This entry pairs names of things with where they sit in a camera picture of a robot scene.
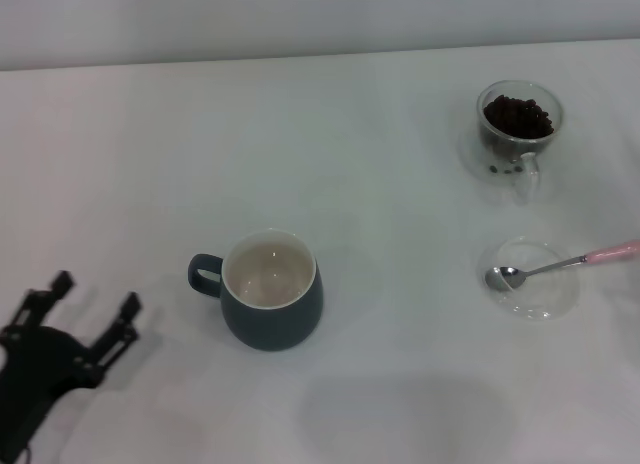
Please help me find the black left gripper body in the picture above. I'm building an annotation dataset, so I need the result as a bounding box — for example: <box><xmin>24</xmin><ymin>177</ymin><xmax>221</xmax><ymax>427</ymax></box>
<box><xmin>0</xmin><ymin>325</ymin><xmax>99</xmax><ymax>458</ymax></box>

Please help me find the clear glass cup with handle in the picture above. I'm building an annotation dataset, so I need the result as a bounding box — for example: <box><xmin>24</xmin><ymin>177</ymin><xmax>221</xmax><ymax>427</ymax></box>
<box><xmin>475</xmin><ymin>79</ymin><xmax>565</xmax><ymax>205</ymax></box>

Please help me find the pink handled metal spoon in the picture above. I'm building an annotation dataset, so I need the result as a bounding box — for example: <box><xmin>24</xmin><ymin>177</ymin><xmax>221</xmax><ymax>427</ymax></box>
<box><xmin>484</xmin><ymin>238</ymin><xmax>640</xmax><ymax>291</ymax></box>

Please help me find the dark blue-grey ceramic mug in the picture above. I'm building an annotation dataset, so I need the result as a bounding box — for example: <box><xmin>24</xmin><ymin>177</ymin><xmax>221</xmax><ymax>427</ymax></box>
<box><xmin>187</xmin><ymin>227</ymin><xmax>325</xmax><ymax>353</ymax></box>

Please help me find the small clear glass dish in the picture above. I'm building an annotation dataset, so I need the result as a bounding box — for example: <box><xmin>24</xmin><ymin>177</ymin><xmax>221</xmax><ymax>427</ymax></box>
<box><xmin>478</xmin><ymin>234</ymin><xmax>581</xmax><ymax>323</ymax></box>

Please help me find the pile of coffee beans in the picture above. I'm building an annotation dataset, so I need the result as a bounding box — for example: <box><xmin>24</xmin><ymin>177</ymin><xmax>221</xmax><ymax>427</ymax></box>
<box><xmin>482</xmin><ymin>94</ymin><xmax>555</xmax><ymax>140</ymax></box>

